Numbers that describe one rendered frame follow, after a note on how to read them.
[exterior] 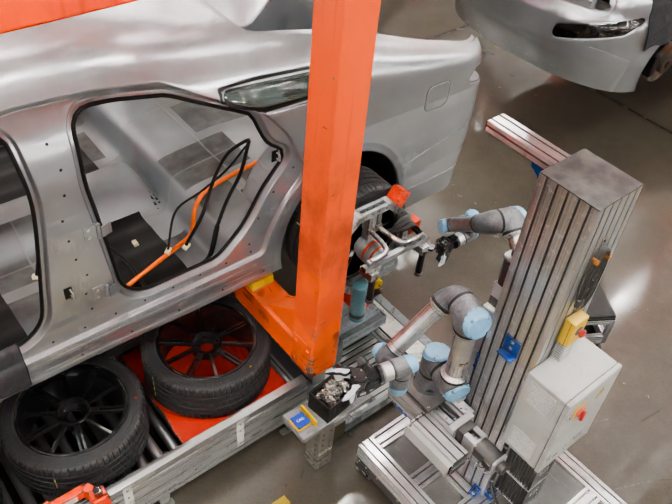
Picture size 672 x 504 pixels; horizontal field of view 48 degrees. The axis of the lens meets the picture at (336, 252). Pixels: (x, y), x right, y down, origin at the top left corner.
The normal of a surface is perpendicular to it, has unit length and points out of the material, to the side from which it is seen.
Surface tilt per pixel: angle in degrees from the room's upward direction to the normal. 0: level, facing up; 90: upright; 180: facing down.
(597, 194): 0
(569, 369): 0
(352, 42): 90
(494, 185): 0
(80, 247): 88
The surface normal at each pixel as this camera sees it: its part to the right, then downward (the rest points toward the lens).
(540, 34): -0.70, 0.43
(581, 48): -0.38, 0.61
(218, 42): 0.32, -0.59
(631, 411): 0.08, -0.72
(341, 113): 0.62, 0.57
